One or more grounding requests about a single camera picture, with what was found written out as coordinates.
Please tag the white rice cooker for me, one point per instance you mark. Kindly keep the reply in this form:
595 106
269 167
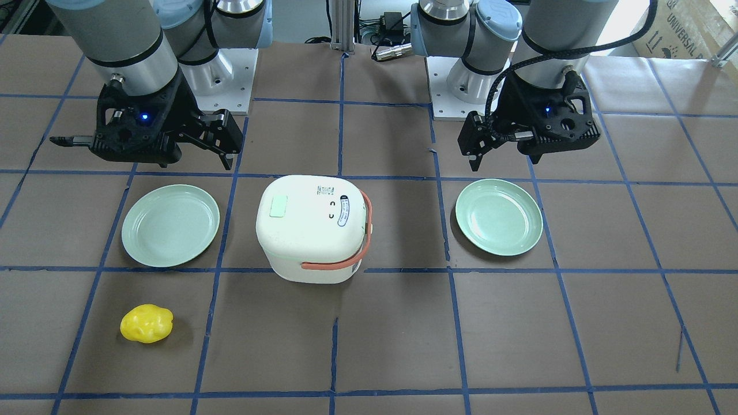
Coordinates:
314 229

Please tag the yellow toy potato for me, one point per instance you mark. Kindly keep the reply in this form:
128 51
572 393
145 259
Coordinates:
147 323

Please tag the green plate near potato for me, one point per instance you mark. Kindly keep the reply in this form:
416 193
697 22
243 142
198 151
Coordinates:
170 225

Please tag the green plate far side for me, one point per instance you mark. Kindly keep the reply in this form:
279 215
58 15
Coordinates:
499 217

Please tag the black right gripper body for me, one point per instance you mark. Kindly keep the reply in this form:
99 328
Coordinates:
183 113

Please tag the black power supply back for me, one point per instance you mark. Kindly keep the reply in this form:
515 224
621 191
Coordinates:
391 24

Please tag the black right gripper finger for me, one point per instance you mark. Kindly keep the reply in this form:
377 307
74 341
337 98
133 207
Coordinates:
206 160
219 133

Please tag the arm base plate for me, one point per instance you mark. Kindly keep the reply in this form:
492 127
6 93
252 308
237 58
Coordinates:
224 83
454 89

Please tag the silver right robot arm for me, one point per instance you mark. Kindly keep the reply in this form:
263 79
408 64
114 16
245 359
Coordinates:
156 58

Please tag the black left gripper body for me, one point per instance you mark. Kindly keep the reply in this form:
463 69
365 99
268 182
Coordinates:
509 110

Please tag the aluminium frame post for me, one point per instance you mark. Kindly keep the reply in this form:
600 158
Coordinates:
343 25

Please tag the cardboard box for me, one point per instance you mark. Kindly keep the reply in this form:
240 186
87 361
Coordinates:
688 29

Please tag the silver metal connector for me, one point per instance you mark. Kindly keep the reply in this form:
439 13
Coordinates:
392 53

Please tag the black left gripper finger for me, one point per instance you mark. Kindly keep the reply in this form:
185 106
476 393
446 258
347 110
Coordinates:
475 139
476 160

